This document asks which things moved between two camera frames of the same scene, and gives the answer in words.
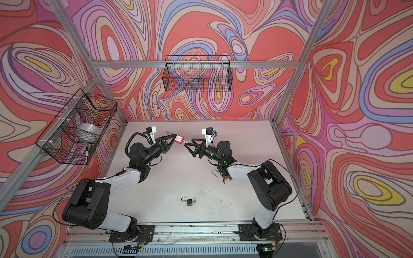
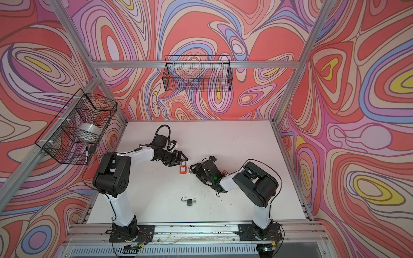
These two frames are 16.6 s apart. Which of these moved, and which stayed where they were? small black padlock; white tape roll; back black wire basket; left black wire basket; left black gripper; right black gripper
Moved: right black gripper; left black gripper
Stayed: small black padlock; left black wire basket; back black wire basket; white tape roll
